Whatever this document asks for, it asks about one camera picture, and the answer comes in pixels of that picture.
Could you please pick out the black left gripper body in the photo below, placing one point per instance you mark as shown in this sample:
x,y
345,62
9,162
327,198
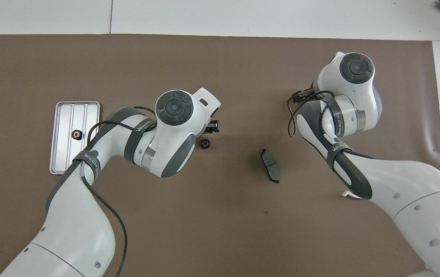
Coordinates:
x,y
213,127

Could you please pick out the black bearing gear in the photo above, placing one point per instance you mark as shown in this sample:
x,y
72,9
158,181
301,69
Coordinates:
x,y
76,134
205,144

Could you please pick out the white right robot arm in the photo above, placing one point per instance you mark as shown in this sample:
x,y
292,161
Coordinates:
x,y
397,181

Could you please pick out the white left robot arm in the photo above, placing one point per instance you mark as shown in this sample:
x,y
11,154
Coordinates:
x,y
69,215

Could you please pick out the silver metal tray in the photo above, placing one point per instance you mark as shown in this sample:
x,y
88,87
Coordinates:
x,y
66,127

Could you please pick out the long dark grey brake pad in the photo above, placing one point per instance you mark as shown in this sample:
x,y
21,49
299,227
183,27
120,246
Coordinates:
x,y
270,165

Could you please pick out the brown paper table mat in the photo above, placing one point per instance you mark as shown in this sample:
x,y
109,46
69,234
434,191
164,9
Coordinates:
x,y
212,231

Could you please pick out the white curved plastic bracket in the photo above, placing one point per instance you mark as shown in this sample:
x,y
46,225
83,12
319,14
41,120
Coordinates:
x,y
348,194

